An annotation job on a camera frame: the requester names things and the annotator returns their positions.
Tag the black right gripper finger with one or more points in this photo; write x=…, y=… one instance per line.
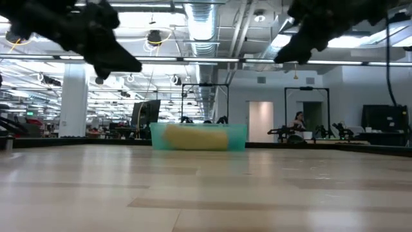
x=313, y=43
x=293, y=50

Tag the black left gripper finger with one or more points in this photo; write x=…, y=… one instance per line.
x=116, y=61
x=102, y=74

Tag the orange microfiber towel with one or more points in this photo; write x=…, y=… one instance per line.
x=196, y=138

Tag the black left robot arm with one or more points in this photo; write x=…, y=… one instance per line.
x=32, y=16

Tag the black background robot arm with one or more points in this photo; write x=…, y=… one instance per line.
x=186, y=120
x=281, y=130
x=222, y=120
x=342, y=131

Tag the teal translucent plastic basket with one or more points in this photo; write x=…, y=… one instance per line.
x=238, y=135

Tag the white round column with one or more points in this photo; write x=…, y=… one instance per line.
x=74, y=100

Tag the black round ceiling fixture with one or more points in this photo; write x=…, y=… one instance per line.
x=154, y=37
x=13, y=39

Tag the round white ceiling light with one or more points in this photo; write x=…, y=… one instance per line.
x=259, y=18

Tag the black background monitor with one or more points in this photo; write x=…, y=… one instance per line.
x=148, y=112

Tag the person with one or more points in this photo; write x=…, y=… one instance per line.
x=207, y=121
x=299, y=122

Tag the white background door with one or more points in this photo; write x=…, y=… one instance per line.
x=260, y=122

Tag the black equipment cart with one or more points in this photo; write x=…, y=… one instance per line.
x=383, y=122

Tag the grey wall vent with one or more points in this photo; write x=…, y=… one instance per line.
x=310, y=80
x=261, y=80

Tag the black background frame stand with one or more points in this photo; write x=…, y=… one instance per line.
x=206, y=84
x=305, y=88

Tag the black metal table frame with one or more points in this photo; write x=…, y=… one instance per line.
x=64, y=141

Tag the silver ventilation duct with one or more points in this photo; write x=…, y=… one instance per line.
x=201, y=25

